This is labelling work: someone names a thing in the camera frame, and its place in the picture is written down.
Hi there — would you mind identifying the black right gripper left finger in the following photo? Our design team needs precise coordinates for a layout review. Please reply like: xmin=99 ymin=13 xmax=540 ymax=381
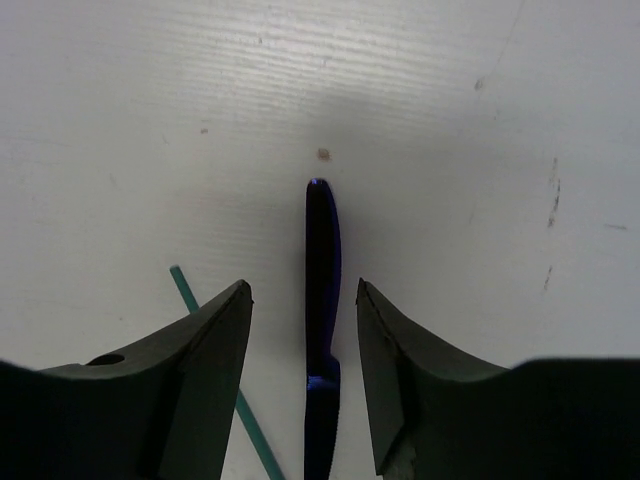
xmin=1 ymin=280 xmax=253 ymax=479

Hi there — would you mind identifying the blue iridescent knife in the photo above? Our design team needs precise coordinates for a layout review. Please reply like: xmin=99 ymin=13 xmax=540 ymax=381
xmin=304 ymin=178 xmax=341 ymax=479

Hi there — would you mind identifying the teal chopstick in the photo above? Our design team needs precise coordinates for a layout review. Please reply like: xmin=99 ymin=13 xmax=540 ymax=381
xmin=168 ymin=264 xmax=287 ymax=480

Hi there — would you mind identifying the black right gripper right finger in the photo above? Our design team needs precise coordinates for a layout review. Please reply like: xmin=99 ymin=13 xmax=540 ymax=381
xmin=357 ymin=281 xmax=639 ymax=479

